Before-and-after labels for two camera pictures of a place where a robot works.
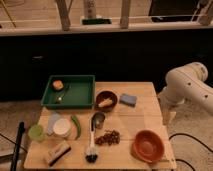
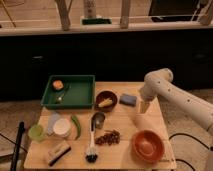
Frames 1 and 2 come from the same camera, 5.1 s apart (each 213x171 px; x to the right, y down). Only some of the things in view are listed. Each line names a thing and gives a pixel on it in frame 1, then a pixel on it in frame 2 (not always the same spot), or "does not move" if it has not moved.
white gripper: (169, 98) -> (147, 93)
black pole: (20, 131) does not move
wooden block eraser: (56, 153) does not move
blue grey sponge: (128, 100) does not move
